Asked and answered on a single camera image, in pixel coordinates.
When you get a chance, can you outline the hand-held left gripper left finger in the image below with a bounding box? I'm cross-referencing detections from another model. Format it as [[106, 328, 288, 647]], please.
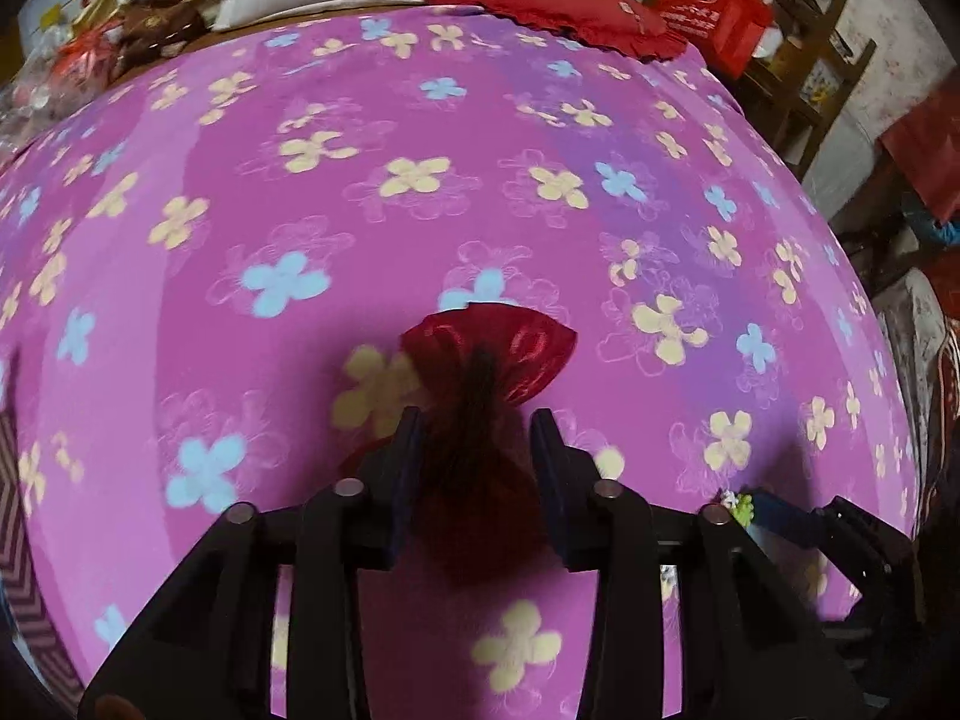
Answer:
[[79, 405, 425, 720]]

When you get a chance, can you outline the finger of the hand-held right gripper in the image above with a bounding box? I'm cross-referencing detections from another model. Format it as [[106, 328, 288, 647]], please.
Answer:
[[750, 491, 835, 550]]

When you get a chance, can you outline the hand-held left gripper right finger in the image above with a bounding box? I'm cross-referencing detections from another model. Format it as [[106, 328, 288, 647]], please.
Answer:
[[531, 408, 863, 720]]

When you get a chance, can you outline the small green toy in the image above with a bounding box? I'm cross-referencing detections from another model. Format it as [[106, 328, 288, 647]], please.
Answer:
[[716, 489, 758, 530]]

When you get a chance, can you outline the red organza pouch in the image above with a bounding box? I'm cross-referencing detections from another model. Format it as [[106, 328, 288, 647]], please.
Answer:
[[337, 304, 580, 590]]

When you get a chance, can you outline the chevron striped gift box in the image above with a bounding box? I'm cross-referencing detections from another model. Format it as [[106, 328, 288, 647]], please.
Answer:
[[0, 405, 85, 700]]

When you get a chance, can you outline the grey patterned cloth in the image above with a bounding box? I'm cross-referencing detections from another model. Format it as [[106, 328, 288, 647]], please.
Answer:
[[870, 270, 960, 541]]

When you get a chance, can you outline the pink floral blanket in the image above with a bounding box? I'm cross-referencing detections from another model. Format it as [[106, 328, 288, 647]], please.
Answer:
[[0, 4, 923, 720]]

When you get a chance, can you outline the red cloth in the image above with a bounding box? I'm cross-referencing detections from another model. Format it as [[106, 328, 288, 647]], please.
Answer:
[[877, 82, 960, 227]]

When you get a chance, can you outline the wooden chair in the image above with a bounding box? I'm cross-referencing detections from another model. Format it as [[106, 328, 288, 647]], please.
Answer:
[[739, 0, 878, 182]]

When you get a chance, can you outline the red frilled cushion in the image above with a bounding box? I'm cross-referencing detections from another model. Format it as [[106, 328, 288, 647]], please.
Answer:
[[424, 0, 687, 62]]

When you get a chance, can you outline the red shopping bag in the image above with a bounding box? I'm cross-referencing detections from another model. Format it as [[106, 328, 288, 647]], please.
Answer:
[[652, 0, 775, 77]]

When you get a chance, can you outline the brown floral blanket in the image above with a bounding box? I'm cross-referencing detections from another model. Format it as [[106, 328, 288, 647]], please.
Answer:
[[97, 0, 235, 62]]

